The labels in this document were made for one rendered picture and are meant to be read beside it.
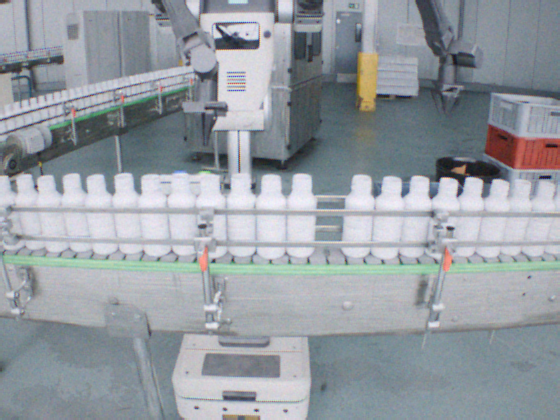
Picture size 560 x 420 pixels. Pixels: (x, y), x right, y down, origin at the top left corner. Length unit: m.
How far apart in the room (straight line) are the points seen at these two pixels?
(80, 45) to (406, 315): 6.26
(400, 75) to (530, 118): 7.50
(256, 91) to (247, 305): 0.71
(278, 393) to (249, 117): 0.98
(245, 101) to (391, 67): 8.96
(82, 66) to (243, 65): 5.51
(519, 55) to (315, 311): 14.14
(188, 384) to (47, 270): 0.85
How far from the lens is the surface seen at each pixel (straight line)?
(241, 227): 0.85
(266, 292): 0.89
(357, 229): 0.87
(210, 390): 1.66
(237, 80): 1.37
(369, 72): 8.42
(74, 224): 0.95
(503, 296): 1.03
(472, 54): 1.25
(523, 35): 14.86
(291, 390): 1.64
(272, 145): 4.59
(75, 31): 6.81
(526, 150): 3.07
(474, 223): 0.94
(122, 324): 1.00
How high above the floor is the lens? 1.44
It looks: 23 degrees down
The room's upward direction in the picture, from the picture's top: straight up
